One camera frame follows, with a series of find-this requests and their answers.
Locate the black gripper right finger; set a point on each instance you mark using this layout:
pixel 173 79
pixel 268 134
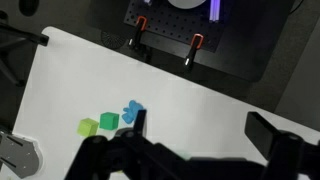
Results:
pixel 290 156

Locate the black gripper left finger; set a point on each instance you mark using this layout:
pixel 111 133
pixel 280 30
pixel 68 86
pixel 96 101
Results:
pixel 100 156

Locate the blue block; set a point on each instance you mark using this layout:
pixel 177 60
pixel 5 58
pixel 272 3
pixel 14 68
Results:
pixel 130 112

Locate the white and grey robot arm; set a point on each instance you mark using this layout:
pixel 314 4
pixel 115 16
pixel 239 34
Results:
pixel 186 2

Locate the lime foam cube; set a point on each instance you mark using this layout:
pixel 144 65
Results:
pixel 87 127

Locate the green foam cube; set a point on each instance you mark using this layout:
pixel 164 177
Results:
pixel 109 121

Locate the grey metal plate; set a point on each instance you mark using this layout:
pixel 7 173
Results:
pixel 18 156

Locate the black round ribbed disc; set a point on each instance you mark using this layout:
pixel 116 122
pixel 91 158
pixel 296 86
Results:
pixel 113 40

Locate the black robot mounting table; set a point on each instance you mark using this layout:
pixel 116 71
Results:
pixel 246 43

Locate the orange and black clamp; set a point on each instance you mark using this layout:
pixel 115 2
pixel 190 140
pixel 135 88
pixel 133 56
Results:
pixel 194 50
pixel 140 31

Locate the black tripod stand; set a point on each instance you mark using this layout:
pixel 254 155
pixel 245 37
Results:
pixel 20 36

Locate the black perforated mounting board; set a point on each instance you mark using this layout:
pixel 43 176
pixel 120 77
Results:
pixel 173 23

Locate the purple glowing light strip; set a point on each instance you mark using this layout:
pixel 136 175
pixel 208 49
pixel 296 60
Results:
pixel 215 10

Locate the black round object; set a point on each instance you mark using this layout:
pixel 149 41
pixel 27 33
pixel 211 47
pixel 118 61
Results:
pixel 28 6

